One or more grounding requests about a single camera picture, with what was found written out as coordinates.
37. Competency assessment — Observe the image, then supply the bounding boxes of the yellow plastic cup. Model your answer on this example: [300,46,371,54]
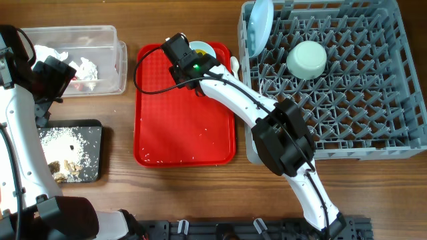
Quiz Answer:
[195,49,206,55]

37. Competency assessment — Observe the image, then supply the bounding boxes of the light green bowl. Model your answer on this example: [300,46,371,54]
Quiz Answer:
[189,41,216,58]
[286,41,327,80]

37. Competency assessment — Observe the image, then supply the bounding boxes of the white napkin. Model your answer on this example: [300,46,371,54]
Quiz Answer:
[69,57,98,91]
[31,45,69,69]

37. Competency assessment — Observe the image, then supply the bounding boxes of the red strawberry snack wrapper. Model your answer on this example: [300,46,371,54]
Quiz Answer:
[71,76,88,91]

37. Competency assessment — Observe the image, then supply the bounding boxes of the white plastic spoon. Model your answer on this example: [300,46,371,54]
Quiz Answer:
[230,56,240,80]

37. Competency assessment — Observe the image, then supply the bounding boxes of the rice and food scraps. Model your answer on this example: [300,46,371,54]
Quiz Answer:
[39,127,91,183]

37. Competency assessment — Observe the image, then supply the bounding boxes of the light blue plate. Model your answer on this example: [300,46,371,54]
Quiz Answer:
[247,0,274,57]

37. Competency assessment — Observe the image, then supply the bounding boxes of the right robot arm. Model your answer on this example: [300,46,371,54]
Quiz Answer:
[169,51,346,239]

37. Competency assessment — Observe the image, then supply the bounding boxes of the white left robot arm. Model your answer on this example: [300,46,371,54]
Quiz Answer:
[1,25,144,239]

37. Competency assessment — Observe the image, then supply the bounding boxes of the clear plastic waste bin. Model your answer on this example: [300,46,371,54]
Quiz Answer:
[23,25,127,97]

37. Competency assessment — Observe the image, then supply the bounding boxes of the black food waste tray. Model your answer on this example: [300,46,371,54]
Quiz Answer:
[38,119,103,183]

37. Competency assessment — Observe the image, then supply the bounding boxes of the grey dishwasher rack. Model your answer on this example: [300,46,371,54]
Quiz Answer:
[238,1,426,160]

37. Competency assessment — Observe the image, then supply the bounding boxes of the red plastic tray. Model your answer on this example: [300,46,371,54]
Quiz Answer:
[133,44,236,168]

